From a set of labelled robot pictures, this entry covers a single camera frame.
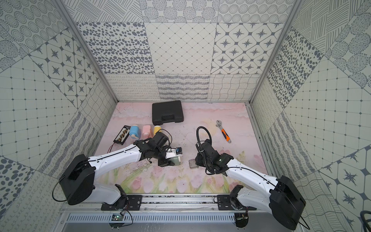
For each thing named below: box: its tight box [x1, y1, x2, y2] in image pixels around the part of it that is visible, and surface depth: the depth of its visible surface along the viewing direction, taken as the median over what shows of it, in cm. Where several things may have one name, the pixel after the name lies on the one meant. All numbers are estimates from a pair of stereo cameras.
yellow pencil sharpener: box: [153, 125, 162, 136], surface depth 98 cm
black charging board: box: [113, 125, 131, 146], surface depth 100 cm
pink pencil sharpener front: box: [141, 124, 153, 140], surface depth 97 cm
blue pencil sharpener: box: [129, 124, 142, 140], surface depth 97 cm
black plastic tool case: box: [152, 100, 185, 127], surface depth 110 cm
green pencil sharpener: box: [169, 156, 181, 167], surface depth 80 cm
